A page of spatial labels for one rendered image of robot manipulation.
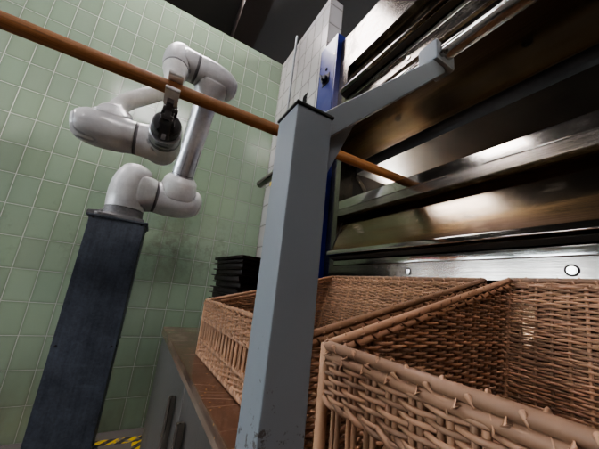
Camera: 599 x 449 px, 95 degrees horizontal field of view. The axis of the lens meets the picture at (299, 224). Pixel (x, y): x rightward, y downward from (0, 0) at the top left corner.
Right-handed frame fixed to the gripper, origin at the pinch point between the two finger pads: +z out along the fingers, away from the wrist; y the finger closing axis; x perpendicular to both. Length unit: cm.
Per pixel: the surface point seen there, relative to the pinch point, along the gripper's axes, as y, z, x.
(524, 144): 4, 38, -71
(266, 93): -107, -120, -59
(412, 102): -18, 14, -63
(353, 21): -216, -109, -130
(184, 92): 0.6, 1.7, -2.4
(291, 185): 32, 43, -12
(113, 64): 0.9, 1.6, 11.3
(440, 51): 5, 43, -34
